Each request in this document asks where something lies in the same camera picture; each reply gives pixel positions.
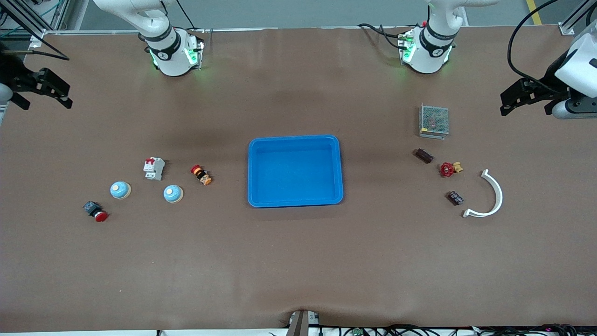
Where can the light blue call bell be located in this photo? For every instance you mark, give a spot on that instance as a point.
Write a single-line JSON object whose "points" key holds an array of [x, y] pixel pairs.
{"points": [[120, 190], [173, 194]]}

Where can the yellow emergency stop switch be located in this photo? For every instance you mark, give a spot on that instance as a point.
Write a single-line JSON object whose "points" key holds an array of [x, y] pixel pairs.
{"points": [[201, 175]]}

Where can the white curved plastic piece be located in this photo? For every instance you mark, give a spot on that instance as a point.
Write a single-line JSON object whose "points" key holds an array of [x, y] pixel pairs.
{"points": [[498, 193]]}

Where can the red handwheel brass valve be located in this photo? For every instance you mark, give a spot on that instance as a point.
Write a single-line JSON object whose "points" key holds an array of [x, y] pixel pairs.
{"points": [[447, 169]]}

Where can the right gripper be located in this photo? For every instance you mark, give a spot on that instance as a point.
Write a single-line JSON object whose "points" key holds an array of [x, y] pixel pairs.
{"points": [[15, 78]]}

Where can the metal mesh power supply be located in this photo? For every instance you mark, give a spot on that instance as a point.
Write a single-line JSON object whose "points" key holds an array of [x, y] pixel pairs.
{"points": [[433, 120]]}

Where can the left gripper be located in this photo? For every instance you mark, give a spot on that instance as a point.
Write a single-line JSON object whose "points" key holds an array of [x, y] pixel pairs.
{"points": [[549, 80]]}

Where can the black relay block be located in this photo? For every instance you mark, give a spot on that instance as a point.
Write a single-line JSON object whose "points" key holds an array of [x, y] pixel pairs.
{"points": [[423, 156], [455, 198]]}

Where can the red mushroom push button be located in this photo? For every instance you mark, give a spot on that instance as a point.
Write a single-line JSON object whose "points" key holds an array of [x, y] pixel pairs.
{"points": [[99, 214]]}

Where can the aluminium frame post with bracket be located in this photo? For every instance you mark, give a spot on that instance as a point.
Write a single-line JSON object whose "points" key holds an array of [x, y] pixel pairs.
{"points": [[38, 36], [571, 21]]}

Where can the white circuit breaker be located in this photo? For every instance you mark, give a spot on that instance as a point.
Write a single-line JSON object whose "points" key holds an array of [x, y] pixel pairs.
{"points": [[154, 169]]}

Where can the blue plastic tray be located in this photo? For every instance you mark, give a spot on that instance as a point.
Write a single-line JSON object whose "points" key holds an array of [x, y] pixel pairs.
{"points": [[298, 172]]}

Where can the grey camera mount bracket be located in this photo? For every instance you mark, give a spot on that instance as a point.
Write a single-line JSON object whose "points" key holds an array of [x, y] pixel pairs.
{"points": [[301, 324]]}

